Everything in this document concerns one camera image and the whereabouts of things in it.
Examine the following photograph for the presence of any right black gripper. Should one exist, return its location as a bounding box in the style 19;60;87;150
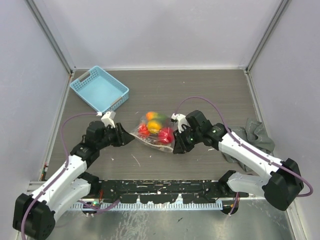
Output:
173;126;202;154

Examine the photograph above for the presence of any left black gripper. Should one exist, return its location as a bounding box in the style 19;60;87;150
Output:
96;122;134;150

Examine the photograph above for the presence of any red apple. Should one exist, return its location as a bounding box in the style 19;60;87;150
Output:
157;127;174;145

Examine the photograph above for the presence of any red pear shaped fruit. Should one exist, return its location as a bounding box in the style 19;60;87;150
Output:
138;123;150;137

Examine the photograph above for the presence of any clear zip top bag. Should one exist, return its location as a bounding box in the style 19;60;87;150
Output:
130;111;177;153

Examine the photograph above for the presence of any yellow lemon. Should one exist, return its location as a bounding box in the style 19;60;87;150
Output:
147;119;163;134

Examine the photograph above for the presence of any green orange mango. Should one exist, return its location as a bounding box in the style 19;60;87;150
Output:
145;111;168;123

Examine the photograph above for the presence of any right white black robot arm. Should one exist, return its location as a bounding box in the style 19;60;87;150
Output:
171;110;304;211

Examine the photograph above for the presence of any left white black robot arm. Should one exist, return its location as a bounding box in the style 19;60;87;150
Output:
12;120;135;240

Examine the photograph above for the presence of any light blue plastic basket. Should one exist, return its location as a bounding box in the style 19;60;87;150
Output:
70;65;130;113

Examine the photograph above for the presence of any grey cloth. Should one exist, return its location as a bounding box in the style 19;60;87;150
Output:
221;117;276;173

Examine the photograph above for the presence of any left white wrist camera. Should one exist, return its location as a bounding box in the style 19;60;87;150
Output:
96;110;116;128

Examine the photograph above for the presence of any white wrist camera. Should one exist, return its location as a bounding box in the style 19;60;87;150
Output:
96;110;116;128
171;113;190;133

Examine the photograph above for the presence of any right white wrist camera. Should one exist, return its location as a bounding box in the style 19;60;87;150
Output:
171;113;190;133

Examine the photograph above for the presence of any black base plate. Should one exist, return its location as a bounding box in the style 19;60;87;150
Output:
100;180;236;204

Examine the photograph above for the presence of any light blue cable duct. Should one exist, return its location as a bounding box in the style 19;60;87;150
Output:
69;199;223;211

